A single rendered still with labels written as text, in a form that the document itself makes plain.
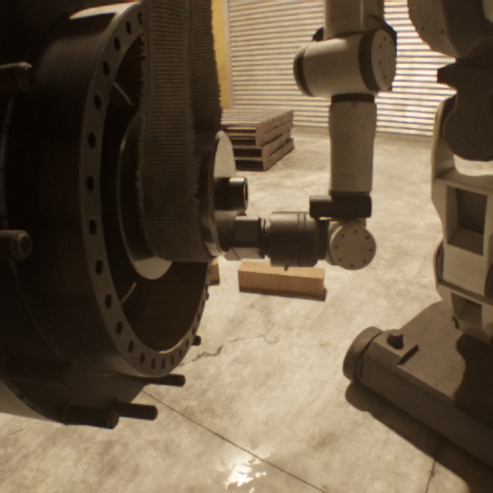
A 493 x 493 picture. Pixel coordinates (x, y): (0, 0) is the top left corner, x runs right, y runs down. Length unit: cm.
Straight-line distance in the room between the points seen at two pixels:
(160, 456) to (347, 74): 107
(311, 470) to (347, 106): 93
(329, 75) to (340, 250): 24
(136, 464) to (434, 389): 86
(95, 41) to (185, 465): 107
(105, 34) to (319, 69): 32
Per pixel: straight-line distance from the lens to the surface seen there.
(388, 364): 121
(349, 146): 57
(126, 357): 34
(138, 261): 41
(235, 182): 42
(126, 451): 127
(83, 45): 33
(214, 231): 39
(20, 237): 24
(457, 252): 93
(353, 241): 55
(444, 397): 116
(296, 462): 118
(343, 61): 55
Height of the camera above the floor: 98
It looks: 26 degrees down
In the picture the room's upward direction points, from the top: 3 degrees counter-clockwise
